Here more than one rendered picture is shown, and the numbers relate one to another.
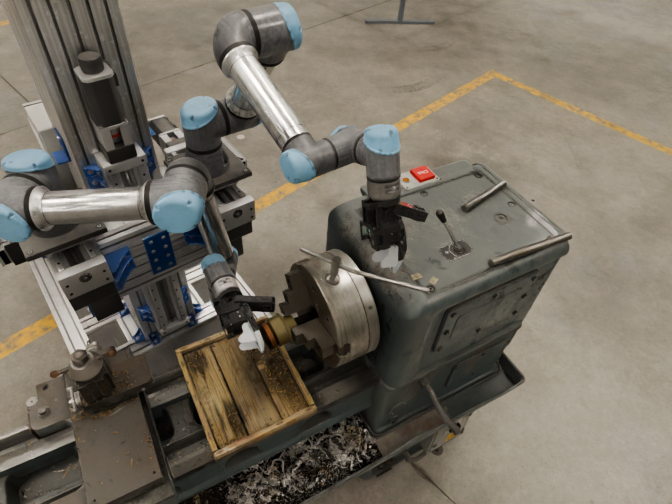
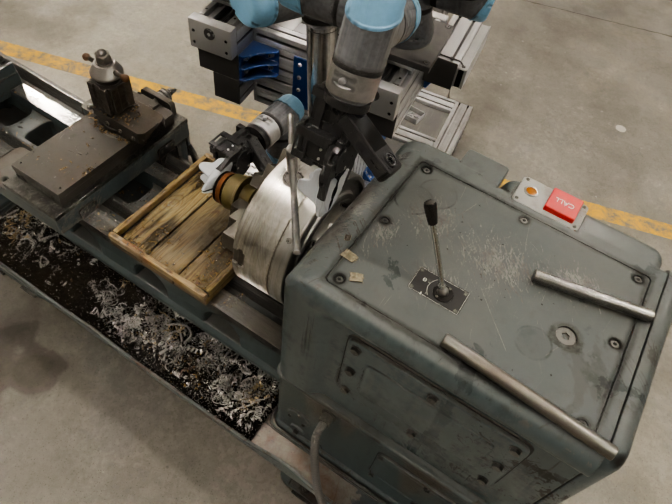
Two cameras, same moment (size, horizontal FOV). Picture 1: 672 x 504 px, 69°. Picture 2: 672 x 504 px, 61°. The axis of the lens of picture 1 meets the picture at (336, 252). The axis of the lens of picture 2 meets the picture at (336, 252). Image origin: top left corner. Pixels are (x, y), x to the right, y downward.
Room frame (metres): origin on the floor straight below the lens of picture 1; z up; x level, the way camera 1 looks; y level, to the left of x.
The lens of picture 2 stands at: (0.51, -0.69, 2.03)
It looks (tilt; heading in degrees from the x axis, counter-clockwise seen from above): 53 degrees down; 58
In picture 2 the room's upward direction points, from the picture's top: 10 degrees clockwise
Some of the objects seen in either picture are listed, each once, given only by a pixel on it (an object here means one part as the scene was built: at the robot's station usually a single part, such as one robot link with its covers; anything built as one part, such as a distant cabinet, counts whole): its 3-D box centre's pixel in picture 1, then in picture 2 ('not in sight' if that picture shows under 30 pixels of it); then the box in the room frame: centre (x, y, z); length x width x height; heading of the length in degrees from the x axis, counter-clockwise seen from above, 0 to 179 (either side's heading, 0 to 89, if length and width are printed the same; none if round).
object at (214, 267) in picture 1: (217, 273); (281, 117); (0.94, 0.35, 1.07); 0.11 x 0.08 x 0.09; 32
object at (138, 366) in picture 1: (111, 387); (125, 117); (0.58, 0.55, 0.99); 0.20 x 0.10 x 0.05; 122
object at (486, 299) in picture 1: (435, 264); (465, 321); (1.07, -0.32, 1.06); 0.59 x 0.48 x 0.39; 122
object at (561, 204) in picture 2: (422, 174); (562, 206); (1.27, -0.25, 1.26); 0.06 x 0.06 x 0.02; 32
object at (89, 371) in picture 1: (83, 363); (105, 67); (0.57, 0.58, 1.13); 0.08 x 0.08 x 0.03
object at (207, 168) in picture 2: (249, 337); (209, 170); (0.71, 0.21, 1.09); 0.09 x 0.06 x 0.03; 32
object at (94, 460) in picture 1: (109, 420); (102, 138); (0.51, 0.55, 0.95); 0.43 x 0.17 x 0.05; 32
